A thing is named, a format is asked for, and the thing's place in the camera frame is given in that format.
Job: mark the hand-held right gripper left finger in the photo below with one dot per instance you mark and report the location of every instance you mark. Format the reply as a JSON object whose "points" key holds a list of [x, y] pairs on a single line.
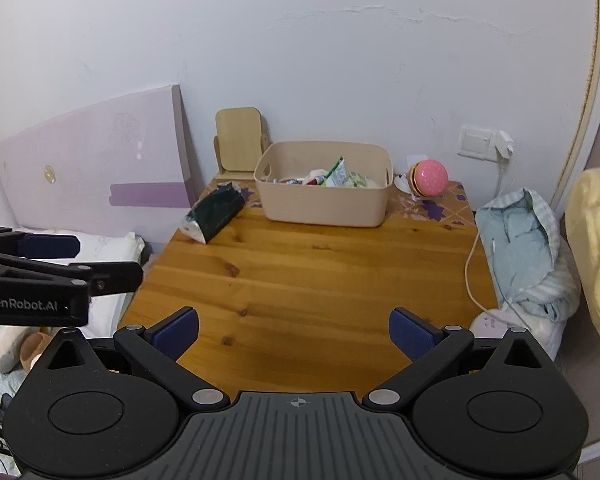
{"points": [[177, 329]]}

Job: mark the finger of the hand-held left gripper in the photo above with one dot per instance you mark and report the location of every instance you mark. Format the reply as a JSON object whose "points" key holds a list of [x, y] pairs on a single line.
{"points": [[115, 277], [50, 247]]}

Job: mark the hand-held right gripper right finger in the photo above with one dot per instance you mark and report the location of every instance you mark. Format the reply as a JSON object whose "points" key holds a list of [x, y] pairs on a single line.
{"points": [[410, 331]]}

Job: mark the beige plastic storage basket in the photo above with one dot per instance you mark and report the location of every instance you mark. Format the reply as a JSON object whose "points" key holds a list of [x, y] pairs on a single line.
{"points": [[325, 210]]}

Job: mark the wooden desktop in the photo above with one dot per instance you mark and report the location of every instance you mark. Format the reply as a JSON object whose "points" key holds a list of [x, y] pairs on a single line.
{"points": [[305, 285]]}

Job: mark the white pillow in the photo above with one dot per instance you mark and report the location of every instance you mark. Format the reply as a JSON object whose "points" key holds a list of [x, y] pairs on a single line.
{"points": [[110, 252]]}

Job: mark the brown plush toy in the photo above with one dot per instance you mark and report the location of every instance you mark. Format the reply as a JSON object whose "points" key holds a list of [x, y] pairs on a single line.
{"points": [[32, 350]]}

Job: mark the white round device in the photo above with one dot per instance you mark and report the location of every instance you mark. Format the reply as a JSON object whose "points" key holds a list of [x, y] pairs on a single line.
{"points": [[492, 325]]}

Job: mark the white and purple board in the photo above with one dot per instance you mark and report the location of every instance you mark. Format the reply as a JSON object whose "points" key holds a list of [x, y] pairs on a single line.
{"points": [[80, 160]]}

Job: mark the dark green snack packet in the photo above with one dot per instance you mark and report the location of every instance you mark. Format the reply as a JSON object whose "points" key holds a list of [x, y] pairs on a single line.
{"points": [[217, 210]]}

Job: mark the blue striped bedding bundle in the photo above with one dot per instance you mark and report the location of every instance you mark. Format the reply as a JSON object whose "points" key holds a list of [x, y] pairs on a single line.
{"points": [[520, 240]]}

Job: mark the white round dish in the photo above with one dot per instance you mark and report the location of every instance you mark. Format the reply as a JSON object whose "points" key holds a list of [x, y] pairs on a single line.
{"points": [[401, 183]]}

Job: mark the pink dotted ball toy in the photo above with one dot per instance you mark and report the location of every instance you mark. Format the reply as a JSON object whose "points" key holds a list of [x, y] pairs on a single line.
{"points": [[430, 176]]}

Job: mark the green and white packet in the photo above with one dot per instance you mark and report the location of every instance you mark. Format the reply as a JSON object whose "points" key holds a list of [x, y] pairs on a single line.
{"points": [[336, 172]]}

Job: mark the red and white packet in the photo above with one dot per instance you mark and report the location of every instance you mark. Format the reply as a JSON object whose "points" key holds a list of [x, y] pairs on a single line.
{"points": [[307, 179]]}

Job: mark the yellow foam rolls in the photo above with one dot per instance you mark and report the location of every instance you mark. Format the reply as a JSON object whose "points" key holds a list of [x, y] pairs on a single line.
{"points": [[597, 260]]}

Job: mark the white plug charger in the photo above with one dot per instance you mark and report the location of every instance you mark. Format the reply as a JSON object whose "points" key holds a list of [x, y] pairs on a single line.
{"points": [[504, 144]]}

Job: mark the white wall switch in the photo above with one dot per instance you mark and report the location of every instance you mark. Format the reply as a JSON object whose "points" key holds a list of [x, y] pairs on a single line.
{"points": [[475, 142]]}

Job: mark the white gold-trimmed frame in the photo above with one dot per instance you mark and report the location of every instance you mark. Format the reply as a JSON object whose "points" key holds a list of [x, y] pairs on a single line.
{"points": [[587, 85]]}

